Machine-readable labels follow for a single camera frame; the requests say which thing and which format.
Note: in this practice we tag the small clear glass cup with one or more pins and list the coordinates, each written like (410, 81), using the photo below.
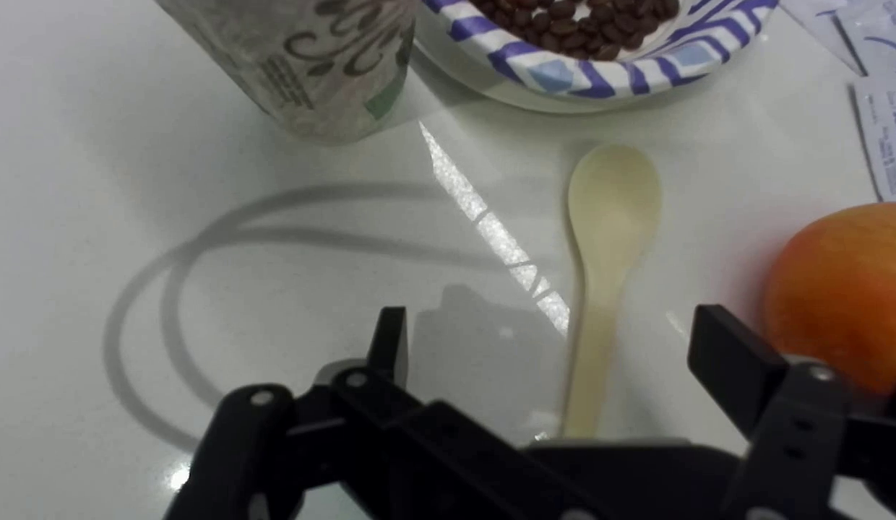
(304, 68)

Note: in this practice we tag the white sugar packet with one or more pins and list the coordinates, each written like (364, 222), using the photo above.
(891, 138)
(868, 33)

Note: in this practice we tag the large orange fruit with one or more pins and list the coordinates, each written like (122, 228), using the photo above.
(848, 289)

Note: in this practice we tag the cream plastic spoon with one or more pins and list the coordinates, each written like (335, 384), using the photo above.
(609, 219)

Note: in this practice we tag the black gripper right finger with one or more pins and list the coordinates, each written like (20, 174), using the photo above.
(784, 423)

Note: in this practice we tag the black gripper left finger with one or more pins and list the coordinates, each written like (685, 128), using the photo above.
(274, 434)

